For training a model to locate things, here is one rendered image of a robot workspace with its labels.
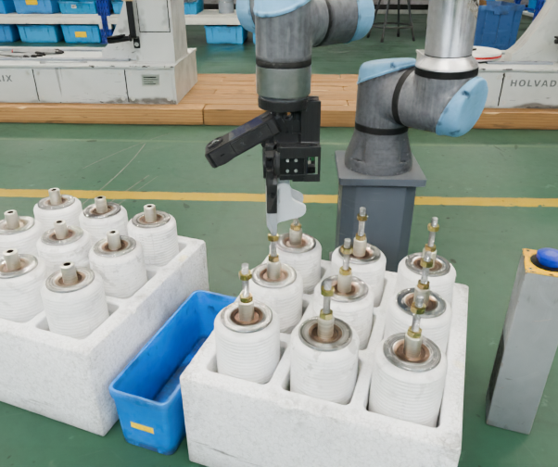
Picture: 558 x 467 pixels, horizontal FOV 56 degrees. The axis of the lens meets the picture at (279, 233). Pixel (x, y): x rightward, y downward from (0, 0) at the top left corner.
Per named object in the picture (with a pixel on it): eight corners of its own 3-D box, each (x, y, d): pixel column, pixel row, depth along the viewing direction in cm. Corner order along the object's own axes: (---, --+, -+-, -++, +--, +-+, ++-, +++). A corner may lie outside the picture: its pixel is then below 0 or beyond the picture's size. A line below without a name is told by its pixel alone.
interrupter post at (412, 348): (401, 347, 70) (404, 327, 69) (420, 349, 70) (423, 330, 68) (401, 359, 68) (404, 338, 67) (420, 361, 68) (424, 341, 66)
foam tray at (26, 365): (73, 276, 132) (59, 212, 124) (210, 309, 120) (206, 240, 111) (-65, 379, 100) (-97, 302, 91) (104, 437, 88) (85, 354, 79)
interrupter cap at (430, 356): (384, 332, 73) (384, 328, 73) (439, 340, 72) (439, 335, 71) (380, 369, 67) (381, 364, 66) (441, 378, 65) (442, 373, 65)
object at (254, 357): (250, 377, 90) (247, 290, 82) (291, 406, 85) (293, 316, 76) (208, 408, 84) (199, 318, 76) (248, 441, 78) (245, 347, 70)
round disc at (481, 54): (432, 54, 277) (433, 43, 275) (489, 54, 276) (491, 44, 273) (445, 64, 250) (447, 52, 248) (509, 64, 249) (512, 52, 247)
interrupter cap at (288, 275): (305, 273, 87) (305, 270, 86) (279, 295, 81) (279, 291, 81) (268, 260, 91) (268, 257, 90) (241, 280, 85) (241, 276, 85)
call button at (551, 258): (533, 257, 80) (536, 245, 79) (562, 260, 79) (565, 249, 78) (535, 270, 76) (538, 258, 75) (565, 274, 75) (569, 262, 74)
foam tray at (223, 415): (271, 320, 116) (271, 250, 108) (453, 359, 105) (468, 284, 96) (188, 461, 83) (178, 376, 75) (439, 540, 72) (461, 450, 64)
